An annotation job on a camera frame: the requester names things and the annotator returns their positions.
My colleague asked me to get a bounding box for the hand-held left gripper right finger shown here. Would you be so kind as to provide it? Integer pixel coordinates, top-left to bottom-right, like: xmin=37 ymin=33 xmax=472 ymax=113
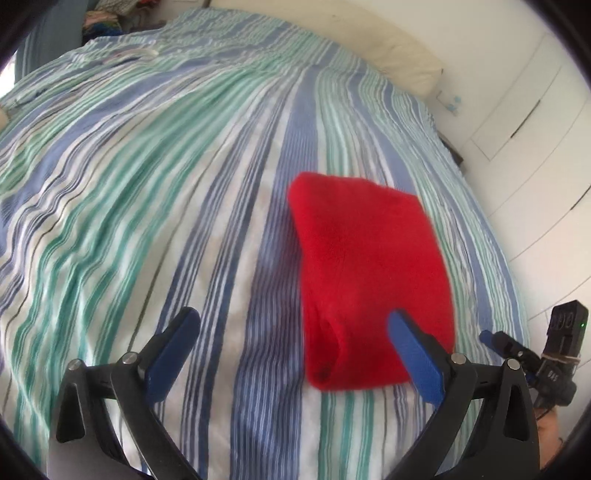
xmin=385 ymin=311 xmax=540 ymax=480

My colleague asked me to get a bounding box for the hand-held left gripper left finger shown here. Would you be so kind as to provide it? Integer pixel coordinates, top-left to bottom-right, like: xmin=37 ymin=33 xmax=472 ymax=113
xmin=55 ymin=308 xmax=202 ymax=480

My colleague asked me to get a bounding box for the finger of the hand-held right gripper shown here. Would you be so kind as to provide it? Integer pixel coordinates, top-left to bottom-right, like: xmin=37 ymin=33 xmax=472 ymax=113
xmin=479 ymin=329 xmax=539 ymax=385

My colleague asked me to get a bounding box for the red sweater with white print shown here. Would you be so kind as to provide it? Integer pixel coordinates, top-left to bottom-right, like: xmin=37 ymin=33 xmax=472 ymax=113
xmin=287 ymin=172 xmax=455 ymax=392

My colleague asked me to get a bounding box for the pile of clothes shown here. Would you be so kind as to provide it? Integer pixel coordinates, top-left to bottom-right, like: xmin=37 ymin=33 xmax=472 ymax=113
xmin=82 ymin=0 xmax=209 ymax=46

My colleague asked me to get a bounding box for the person's right hand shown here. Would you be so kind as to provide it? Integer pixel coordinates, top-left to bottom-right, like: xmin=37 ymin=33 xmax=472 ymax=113
xmin=537 ymin=410 xmax=563 ymax=468

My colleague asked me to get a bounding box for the striped bed cover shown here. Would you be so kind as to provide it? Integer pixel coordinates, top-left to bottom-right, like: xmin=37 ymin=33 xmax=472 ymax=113
xmin=0 ymin=9 xmax=532 ymax=480

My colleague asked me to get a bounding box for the white wardrobe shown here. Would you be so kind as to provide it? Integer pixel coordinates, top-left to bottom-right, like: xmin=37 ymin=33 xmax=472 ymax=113
xmin=434 ymin=25 xmax=591 ymax=324

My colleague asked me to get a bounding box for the cream pillow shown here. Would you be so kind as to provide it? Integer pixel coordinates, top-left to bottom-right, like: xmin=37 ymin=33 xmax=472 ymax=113
xmin=209 ymin=0 xmax=445 ymax=97

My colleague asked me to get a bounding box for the blue curtain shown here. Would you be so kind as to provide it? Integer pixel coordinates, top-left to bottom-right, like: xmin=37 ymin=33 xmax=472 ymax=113
xmin=13 ymin=0 xmax=89 ymax=86

